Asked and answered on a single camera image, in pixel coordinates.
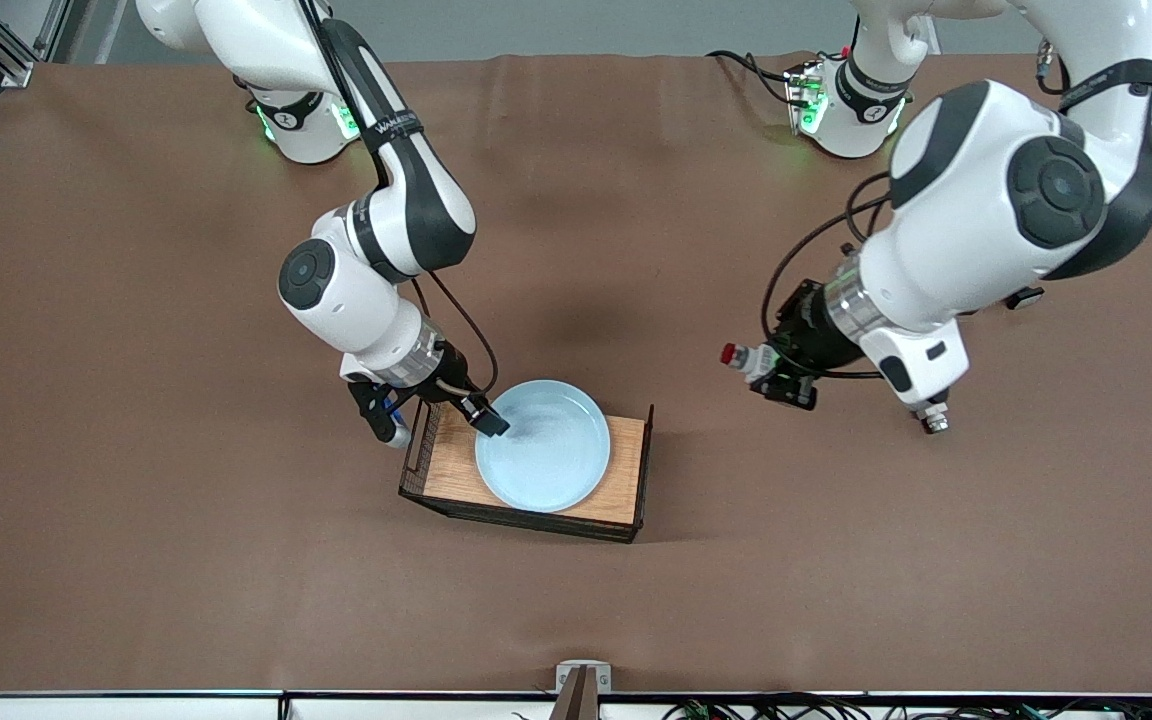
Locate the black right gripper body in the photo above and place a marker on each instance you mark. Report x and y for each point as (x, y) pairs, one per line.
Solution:
(450, 378)

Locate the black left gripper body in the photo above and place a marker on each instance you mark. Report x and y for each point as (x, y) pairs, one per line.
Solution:
(814, 335)

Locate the red push button switch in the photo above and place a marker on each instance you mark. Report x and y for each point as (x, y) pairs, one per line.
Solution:
(731, 353)

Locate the light blue round plate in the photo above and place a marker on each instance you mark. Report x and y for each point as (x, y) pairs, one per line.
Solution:
(556, 460)

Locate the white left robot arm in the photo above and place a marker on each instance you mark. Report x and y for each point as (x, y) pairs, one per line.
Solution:
(966, 200)

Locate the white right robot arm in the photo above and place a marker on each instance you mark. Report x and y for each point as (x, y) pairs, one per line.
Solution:
(336, 290)

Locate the brown table mat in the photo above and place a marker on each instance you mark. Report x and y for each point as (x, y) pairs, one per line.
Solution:
(136, 400)

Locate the small orange grey switch block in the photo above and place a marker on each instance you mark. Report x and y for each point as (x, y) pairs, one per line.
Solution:
(936, 422)

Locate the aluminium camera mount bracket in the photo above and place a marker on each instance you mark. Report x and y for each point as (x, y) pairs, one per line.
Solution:
(583, 700)

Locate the white table edge rail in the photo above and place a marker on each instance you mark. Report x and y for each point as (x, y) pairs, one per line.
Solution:
(136, 708)

